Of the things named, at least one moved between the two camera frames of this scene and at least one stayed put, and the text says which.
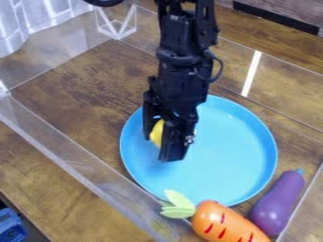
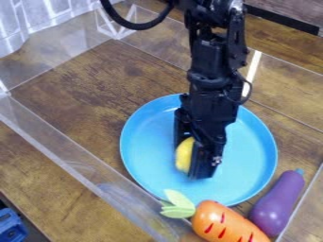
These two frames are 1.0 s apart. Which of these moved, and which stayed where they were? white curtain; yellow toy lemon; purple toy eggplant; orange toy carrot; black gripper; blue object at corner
Moved: black gripper; yellow toy lemon
Stayed: blue object at corner; white curtain; purple toy eggplant; orange toy carrot
